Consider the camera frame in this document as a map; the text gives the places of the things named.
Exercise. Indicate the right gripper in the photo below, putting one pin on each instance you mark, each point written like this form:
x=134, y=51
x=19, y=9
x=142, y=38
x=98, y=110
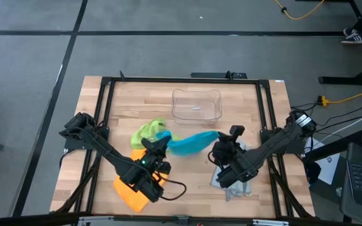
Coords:
x=229, y=155

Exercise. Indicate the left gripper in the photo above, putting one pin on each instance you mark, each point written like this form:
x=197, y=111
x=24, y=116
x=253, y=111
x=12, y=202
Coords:
x=149, y=163

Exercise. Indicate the green microfiber towel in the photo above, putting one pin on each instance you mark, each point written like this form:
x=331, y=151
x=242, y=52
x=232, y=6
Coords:
x=146, y=132

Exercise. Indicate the blue microfiber towel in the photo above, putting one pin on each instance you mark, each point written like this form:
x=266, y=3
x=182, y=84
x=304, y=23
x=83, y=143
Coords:
x=193, y=142

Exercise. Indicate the orange microfiber towel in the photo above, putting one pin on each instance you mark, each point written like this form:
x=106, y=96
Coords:
x=130, y=197

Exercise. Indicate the light grey waffle towel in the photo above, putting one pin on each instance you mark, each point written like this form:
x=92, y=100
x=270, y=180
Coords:
x=237, y=192

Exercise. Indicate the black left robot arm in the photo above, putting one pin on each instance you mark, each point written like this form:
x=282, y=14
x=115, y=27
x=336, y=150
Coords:
x=112, y=157

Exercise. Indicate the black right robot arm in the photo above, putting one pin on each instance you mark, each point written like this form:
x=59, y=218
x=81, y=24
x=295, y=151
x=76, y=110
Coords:
x=262, y=150

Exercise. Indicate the clear plastic bin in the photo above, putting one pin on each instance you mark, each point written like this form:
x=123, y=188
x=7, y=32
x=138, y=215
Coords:
x=196, y=103

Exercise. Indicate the white label sticker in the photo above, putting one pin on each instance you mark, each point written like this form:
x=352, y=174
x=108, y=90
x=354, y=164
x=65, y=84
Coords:
x=279, y=81

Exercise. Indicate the dark blue object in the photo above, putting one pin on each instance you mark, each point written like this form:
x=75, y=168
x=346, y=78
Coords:
x=313, y=172

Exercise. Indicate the black diagonal leg bar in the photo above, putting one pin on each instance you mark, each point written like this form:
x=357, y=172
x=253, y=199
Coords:
x=332, y=148

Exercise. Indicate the white paper sheet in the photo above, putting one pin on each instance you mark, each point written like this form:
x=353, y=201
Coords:
x=330, y=168

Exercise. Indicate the person's shoe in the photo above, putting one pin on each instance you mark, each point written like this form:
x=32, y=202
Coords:
x=355, y=38
x=349, y=31

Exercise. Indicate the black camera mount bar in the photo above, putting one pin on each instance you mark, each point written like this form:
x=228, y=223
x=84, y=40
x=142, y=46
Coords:
x=212, y=75

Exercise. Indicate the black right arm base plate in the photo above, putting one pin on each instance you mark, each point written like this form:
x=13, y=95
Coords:
x=291, y=147

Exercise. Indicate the black aluminium table frame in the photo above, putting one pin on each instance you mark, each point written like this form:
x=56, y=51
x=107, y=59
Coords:
x=184, y=80

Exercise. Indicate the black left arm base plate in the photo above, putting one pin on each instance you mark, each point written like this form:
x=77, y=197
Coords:
x=74, y=145

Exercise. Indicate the silver metal bracket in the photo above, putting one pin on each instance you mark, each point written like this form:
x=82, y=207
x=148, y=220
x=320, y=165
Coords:
x=270, y=223
x=96, y=221

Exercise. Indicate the black desk frame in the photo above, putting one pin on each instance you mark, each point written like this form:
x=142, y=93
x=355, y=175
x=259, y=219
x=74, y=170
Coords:
x=338, y=80

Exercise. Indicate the black front rail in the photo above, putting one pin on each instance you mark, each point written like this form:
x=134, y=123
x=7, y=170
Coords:
x=17, y=221

